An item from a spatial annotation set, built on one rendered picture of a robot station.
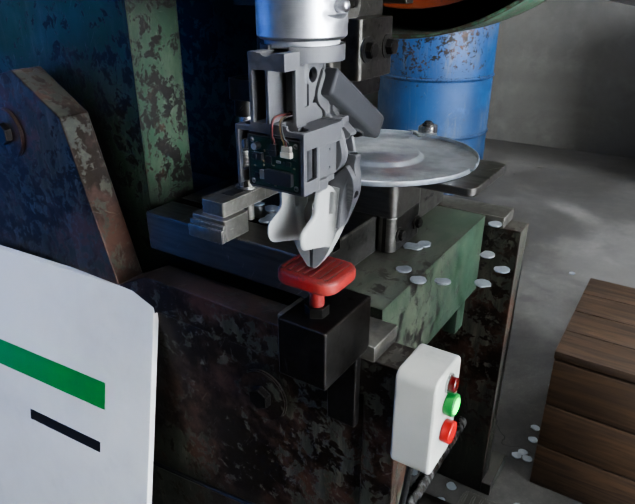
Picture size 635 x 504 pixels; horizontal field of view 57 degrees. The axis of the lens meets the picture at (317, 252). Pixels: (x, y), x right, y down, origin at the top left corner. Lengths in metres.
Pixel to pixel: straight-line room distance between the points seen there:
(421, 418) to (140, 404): 0.49
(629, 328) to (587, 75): 2.90
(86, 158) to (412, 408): 0.60
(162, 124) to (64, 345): 0.42
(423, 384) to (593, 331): 0.76
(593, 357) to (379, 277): 0.59
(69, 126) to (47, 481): 0.67
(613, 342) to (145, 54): 1.03
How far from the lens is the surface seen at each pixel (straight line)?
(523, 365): 1.85
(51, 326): 1.12
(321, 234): 0.55
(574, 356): 1.28
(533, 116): 4.27
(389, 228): 0.88
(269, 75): 0.48
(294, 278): 0.58
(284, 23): 0.48
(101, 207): 0.97
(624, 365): 1.29
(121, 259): 0.98
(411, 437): 0.72
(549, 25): 4.19
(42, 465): 1.28
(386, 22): 0.90
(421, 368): 0.68
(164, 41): 0.95
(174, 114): 0.97
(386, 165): 0.85
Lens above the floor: 1.03
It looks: 25 degrees down
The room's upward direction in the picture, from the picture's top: straight up
